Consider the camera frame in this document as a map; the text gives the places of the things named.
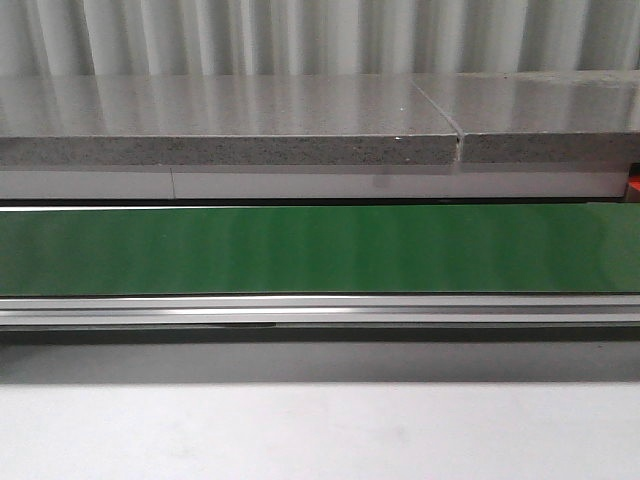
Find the green conveyor belt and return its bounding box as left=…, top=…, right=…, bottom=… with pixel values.
left=1, top=203, right=639, bottom=297

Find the grey stone slab left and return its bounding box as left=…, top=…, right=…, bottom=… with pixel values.
left=1, top=75, right=458, bottom=167

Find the grey stone slab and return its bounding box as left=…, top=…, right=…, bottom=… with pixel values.
left=413, top=71, right=639, bottom=166
left=1, top=75, right=458, bottom=167

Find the grey stone slab right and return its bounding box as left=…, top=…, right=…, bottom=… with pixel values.
left=413, top=71, right=639, bottom=166

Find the orange red object at edge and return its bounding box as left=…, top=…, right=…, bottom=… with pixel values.
left=624, top=163, right=640, bottom=203

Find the white corrugated curtain backdrop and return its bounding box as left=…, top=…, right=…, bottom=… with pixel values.
left=1, top=1, right=639, bottom=76

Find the silver aluminium conveyor rail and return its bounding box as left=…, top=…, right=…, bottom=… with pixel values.
left=1, top=294, right=639, bottom=328

